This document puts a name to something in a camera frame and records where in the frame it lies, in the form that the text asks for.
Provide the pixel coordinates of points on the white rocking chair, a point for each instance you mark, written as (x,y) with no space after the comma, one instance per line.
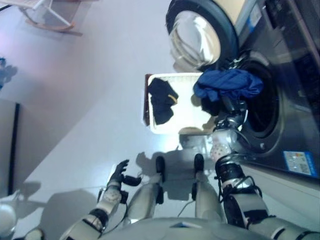
(50,25)

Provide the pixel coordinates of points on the dark grey washing machine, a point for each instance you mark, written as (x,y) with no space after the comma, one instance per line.
(287,100)

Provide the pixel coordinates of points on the round glass washer door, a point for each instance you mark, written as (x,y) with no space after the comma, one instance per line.
(225,25)

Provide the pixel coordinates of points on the brown wooden stool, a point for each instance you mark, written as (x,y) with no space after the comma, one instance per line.
(145,105)

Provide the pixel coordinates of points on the blue energy label sticker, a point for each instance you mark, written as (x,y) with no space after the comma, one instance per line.
(300,162)

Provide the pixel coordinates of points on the robot left silver arm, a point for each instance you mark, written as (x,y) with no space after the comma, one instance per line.
(110,197)

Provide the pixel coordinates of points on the black garment with yellow tag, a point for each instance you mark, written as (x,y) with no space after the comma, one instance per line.
(161,100)

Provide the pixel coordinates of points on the blue garment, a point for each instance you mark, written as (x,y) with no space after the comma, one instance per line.
(230,83)

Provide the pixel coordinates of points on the robot left black hand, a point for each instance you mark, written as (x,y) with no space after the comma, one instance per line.
(118,175)

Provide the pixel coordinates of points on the robot right silver arm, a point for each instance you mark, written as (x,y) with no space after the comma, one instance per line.
(230,172)

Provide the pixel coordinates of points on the robot grey torso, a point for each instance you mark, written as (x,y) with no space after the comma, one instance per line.
(175,230)

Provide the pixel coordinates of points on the black edged grey panel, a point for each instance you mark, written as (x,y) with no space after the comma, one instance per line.
(7,145)

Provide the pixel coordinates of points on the robot right black hand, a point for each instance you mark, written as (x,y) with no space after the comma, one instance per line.
(235,107)

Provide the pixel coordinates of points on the white rounded object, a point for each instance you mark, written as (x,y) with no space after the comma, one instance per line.
(6,217)

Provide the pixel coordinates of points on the white woven laundry basket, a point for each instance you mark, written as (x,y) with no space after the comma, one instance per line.
(185,110)

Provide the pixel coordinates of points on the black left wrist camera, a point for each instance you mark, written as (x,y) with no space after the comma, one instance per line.
(123,197)

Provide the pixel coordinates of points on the white counter unit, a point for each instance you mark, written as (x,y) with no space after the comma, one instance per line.
(230,7)

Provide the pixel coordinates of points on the plain black garment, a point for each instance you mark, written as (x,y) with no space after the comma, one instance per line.
(210,107)

